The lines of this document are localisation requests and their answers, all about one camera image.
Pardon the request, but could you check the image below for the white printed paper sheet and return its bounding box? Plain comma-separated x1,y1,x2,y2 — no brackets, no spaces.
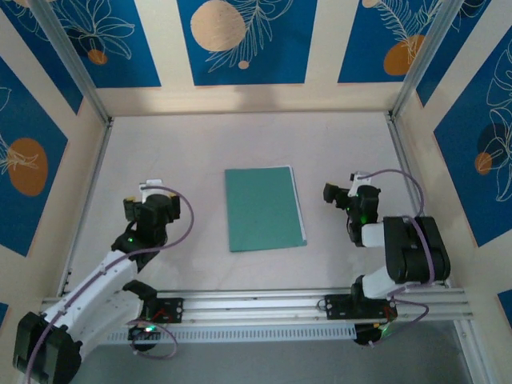
288,166,309,246

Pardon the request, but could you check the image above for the white slotted cable duct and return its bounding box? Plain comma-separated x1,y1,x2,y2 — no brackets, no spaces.
50,323,358,347

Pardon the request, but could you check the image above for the aluminium frame post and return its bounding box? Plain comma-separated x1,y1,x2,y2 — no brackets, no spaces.
386,0,469,121
30,0,114,126

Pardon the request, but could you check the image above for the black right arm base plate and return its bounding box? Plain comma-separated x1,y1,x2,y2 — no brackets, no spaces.
323,293,398,322

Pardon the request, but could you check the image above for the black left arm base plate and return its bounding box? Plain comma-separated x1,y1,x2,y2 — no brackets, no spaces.
110,298,186,325

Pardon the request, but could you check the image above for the green paper folder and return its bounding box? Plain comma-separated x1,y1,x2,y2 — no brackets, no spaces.
223,166,309,253

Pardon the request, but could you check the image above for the aluminium table side rail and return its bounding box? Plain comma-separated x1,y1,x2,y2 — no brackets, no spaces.
386,111,455,288
59,118,115,295

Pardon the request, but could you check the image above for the aluminium mounting rail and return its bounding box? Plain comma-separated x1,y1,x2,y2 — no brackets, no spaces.
34,286,469,331

